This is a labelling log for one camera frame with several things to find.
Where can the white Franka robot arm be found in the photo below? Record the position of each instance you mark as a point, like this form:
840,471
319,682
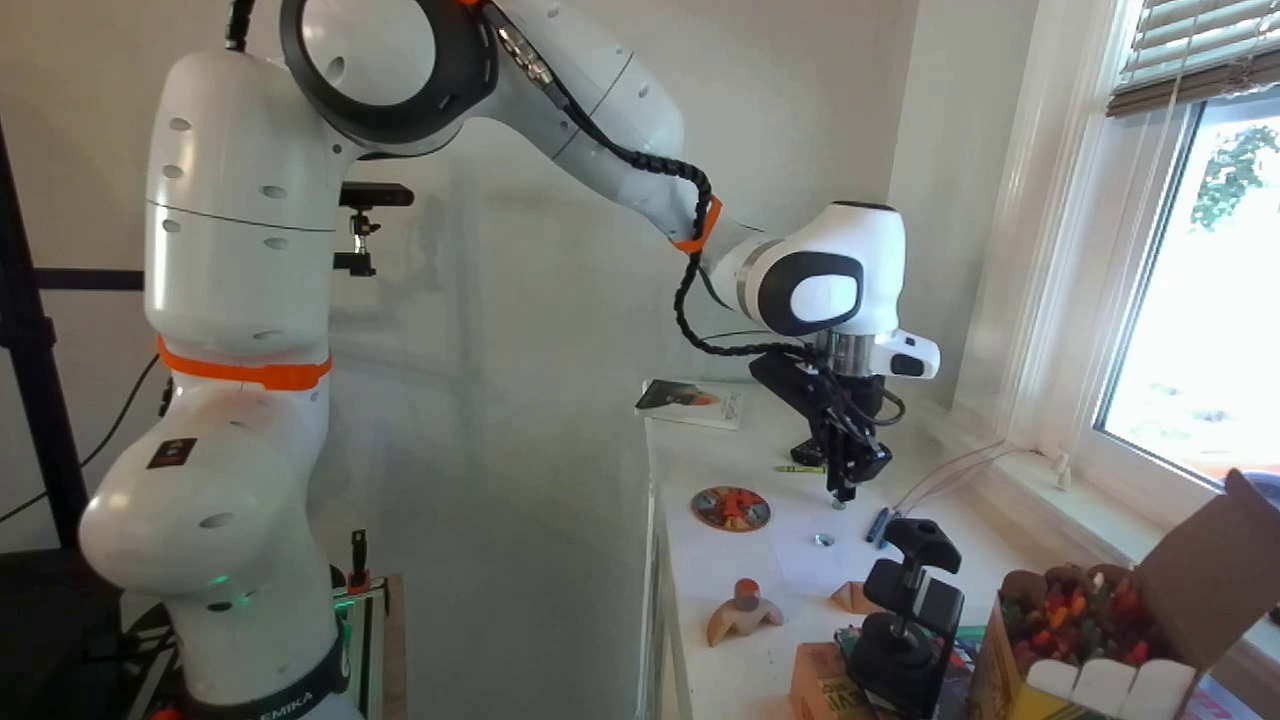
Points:
241,266

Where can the small dark pen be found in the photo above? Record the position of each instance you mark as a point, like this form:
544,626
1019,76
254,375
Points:
878,526

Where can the black stereo camera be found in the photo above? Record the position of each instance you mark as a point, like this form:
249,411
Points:
376,196

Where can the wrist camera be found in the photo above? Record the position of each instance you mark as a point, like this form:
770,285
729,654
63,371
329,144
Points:
913,356

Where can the flat brown box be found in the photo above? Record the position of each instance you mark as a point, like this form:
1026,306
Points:
818,686

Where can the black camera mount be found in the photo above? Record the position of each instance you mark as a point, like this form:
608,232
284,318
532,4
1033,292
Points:
913,622

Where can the white window blind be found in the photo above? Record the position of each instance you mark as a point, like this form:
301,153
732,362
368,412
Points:
1202,45

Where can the white framed window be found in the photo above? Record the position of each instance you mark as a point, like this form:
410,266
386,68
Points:
1067,266

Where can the small clear object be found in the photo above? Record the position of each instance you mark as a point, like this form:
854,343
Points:
823,543

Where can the black tripod stand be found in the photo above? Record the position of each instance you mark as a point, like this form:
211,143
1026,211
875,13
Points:
47,375

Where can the green framed board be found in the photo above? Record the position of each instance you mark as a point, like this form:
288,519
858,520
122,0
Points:
374,654

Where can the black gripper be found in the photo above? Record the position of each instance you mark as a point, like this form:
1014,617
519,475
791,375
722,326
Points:
824,403

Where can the open cardboard box colourful items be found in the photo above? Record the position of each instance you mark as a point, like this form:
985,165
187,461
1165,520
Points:
1135,626

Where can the small wooden figurine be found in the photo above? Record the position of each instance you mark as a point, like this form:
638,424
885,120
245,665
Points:
740,615
854,599

